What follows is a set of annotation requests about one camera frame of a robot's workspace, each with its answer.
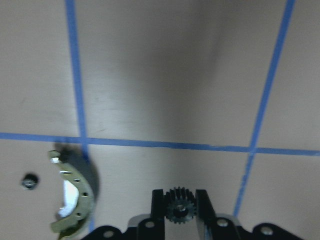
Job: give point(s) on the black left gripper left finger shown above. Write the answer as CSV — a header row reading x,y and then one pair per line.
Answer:
x,y
153,227

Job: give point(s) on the green brake shoe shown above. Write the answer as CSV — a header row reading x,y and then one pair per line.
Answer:
x,y
80,189

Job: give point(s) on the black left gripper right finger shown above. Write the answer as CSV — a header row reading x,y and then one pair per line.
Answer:
x,y
212,225

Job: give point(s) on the small black bearing gear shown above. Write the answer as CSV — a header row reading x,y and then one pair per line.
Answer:
x,y
180,205

